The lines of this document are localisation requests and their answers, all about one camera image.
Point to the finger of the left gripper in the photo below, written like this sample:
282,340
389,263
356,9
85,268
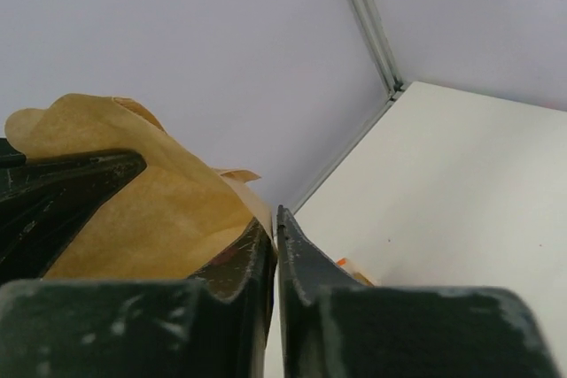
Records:
46,202

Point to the orange coffee filter box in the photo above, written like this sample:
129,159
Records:
357,273

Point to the aluminium corner frame post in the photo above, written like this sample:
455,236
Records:
369,22

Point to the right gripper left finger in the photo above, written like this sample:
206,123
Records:
228,336

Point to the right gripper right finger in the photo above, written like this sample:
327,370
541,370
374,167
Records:
308,280

